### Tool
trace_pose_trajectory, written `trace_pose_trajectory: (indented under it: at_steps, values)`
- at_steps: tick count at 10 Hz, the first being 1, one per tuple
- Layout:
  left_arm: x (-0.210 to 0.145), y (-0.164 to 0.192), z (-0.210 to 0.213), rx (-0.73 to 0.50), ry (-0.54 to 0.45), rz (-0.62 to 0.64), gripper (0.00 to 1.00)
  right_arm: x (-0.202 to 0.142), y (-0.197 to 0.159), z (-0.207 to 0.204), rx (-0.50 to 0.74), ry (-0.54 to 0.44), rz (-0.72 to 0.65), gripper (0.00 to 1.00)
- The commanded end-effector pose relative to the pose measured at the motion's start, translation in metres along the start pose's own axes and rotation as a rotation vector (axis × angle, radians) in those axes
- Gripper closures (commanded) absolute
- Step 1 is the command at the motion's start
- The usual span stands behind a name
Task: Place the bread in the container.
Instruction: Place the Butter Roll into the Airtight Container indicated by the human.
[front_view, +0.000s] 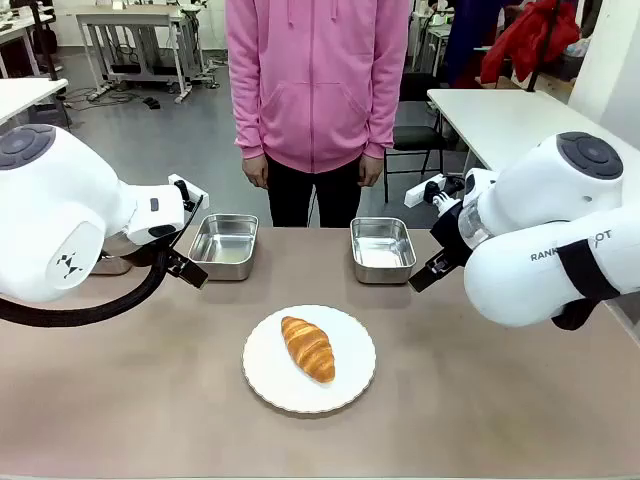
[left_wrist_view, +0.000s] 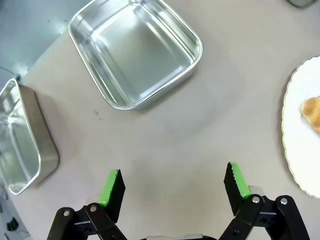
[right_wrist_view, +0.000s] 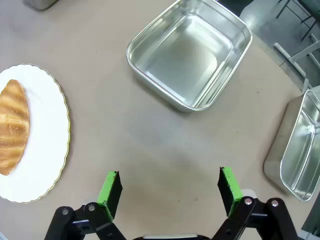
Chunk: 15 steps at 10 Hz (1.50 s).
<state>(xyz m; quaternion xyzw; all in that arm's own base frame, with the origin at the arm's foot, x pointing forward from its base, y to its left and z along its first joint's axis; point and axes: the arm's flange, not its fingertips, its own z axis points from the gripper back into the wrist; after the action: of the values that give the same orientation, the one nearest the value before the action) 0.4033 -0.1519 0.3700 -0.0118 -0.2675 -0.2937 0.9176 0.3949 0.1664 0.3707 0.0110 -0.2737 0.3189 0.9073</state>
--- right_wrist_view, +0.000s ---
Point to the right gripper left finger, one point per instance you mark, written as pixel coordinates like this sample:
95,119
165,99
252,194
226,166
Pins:
110,192

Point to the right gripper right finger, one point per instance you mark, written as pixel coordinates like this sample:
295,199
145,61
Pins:
231,190

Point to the golden croissant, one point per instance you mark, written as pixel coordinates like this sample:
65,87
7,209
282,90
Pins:
12,127

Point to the rectangular steel container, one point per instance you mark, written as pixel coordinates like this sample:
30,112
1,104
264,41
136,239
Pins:
187,57
297,150

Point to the white scalloped plate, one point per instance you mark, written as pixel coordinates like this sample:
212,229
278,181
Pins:
47,140

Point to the white table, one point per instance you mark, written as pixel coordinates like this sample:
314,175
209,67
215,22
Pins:
297,56

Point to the black folding chair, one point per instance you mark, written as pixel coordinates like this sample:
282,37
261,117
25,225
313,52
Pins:
303,17

